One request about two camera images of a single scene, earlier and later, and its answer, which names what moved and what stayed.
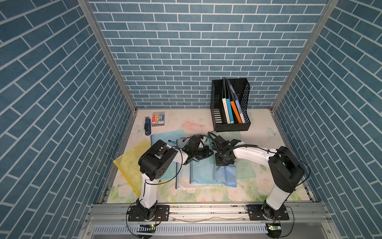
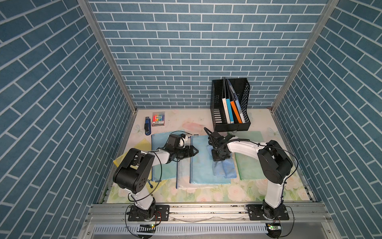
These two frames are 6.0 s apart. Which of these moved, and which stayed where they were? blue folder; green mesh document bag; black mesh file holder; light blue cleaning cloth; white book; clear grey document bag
Moved: green mesh document bag; light blue cleaning cloth
Stayed: black mesh file holder; white book; blue folder; clear grey document bag
